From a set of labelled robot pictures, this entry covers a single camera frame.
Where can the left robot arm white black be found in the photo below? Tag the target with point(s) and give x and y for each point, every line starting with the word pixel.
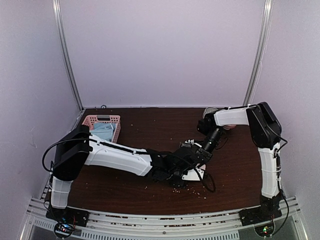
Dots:
pixel 81 148

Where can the pink plastic basket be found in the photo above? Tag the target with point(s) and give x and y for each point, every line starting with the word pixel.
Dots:
pixel 89 120

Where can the aluminium frame post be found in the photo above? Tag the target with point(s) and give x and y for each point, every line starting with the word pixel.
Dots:
pixel 65 53
pixel 260 50

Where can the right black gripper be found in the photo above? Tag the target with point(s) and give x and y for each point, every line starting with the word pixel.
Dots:
pixel 204 155

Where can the blue towel back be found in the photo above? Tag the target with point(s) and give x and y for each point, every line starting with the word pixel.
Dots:
pixel 103 130

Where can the striped grey mug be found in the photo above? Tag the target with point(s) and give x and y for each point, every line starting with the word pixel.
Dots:
pixel 209 110

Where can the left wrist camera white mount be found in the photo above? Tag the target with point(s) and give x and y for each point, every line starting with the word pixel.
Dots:
pixel 193 176

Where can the front aluminium rail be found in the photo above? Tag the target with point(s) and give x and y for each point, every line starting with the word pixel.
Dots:
pixel 222 225

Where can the left aluminium frame post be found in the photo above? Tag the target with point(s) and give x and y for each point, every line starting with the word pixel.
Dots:
pixel 65 53

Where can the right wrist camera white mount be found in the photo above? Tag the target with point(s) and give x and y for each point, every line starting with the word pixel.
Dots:
pixel 190 143

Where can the pink towel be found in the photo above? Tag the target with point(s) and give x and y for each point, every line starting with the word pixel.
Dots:
pixel 202 167

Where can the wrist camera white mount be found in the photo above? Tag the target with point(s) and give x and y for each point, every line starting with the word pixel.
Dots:
pixel 190 143
pixel 193 176

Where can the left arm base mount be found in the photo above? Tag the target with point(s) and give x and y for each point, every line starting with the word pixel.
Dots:
pixel 67 221

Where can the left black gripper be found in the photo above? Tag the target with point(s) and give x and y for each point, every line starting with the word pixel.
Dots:
pixel 181 185

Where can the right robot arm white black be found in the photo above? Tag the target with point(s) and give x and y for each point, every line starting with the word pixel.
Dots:
pixel 265 130

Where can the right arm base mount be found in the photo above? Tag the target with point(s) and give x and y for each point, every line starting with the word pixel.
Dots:
pixel 260 218

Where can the right aluminium frame post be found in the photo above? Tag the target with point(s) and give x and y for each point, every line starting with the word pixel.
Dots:
pixel 260 50

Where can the red patterned bowl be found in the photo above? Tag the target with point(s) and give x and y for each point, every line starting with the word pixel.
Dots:
pixel 229 127

